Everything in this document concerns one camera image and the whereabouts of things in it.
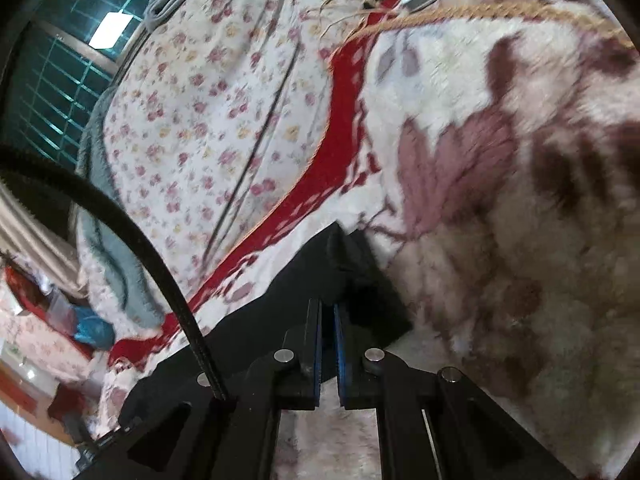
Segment black pants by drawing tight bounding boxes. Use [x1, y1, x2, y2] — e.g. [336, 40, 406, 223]
[120, 220, 414, 428]

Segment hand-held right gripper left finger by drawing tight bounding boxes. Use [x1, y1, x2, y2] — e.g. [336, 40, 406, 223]
[85, 299, 324, 480]

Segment red cloth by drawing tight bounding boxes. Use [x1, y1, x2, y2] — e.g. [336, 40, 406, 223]
[4, 264, 53, 313]

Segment grey-blue fleece blanket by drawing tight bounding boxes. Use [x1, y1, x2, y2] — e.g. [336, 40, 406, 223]
[75, 92, 168, 336]

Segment white floral quilt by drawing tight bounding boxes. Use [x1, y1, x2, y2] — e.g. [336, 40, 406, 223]
[75, 0, 381, 311]

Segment beige curtain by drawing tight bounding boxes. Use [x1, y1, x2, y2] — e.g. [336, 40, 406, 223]
[0, 185, 87, 297]

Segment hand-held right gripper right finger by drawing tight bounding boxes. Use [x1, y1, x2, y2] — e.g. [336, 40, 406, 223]
[334, 303, 581, 480]

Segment straw-coloured braided cord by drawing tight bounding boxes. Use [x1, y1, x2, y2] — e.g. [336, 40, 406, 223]
[306, 0, 632, 52]

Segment plush printed blanket red border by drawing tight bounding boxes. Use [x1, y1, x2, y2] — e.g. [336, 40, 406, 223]
[95, 0, 640, 480]

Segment black cable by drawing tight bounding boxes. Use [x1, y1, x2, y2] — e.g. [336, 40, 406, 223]
[0, 144, 236, 403]

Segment window with grid bars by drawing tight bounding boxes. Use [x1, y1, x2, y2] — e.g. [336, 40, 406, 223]
[0, 0, 171, 173]

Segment blue plastic bag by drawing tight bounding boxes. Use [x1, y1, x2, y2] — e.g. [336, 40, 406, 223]
[71, 306, 117, 352]

